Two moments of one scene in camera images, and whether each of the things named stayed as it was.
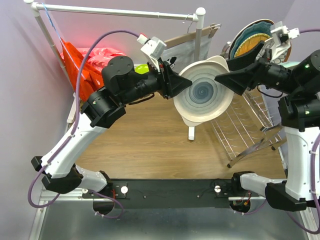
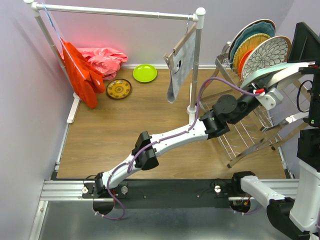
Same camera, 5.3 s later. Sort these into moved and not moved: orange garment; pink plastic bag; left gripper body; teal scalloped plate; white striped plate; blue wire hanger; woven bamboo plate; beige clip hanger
Moved: beige clip hanger; left gripper body; white striped plate
Not moved: blue wire hanger; orange garment; pink plastic bag; teal scalloped plate; woven bamboo plate
